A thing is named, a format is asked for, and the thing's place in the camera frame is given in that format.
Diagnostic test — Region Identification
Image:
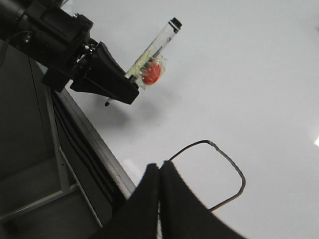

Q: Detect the white whiteboard with aluminium frame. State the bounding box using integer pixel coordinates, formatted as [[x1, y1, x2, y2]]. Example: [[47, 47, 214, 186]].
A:
[[63, 0, 319, 239]]

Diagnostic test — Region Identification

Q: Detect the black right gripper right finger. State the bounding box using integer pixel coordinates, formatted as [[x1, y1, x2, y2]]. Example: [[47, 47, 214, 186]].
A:
[[159, 161, 243, 239]]

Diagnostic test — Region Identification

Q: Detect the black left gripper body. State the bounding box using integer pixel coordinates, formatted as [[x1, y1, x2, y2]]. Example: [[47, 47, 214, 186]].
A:
[[24, 0, 93, 92]]

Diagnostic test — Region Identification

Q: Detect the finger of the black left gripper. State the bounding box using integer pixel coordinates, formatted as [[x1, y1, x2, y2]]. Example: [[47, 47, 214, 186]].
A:
[[70, 42, 139, 105]]

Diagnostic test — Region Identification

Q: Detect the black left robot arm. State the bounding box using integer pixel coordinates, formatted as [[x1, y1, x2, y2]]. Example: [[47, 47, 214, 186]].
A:
[[0, 0, 139, 104]]

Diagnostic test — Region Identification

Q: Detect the grey metal stand frame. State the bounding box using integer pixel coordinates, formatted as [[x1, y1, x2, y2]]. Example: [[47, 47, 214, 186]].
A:
[[0, 39, 115, 239]]

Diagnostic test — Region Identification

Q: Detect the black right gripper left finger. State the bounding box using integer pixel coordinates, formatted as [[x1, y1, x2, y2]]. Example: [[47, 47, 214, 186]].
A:
[[90, 163, 160, 239]]

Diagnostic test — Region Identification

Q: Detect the white whiteboard marker with magnet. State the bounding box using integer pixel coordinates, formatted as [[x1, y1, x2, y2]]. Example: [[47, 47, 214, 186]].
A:
[[93, 17, 182, 106]]

